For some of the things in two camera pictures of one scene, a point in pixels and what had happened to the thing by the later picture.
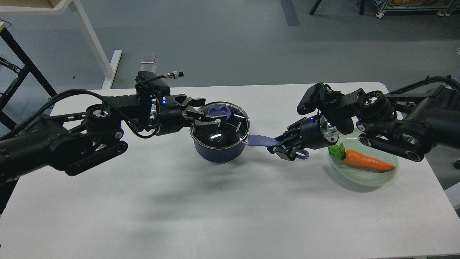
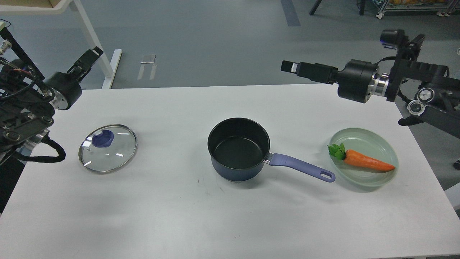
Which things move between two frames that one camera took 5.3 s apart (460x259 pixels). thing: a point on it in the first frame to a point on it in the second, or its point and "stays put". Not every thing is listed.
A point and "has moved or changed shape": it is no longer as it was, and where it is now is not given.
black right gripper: [315, 133] to [354, 82]
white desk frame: [109, 67] stays put
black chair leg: [314, 7] stays put
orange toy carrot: [357, 159] stays put
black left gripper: [173, 118] to [67, 89]
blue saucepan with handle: [227, 142] to [238, 148]
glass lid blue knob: [215, 110] has moved or changed shape
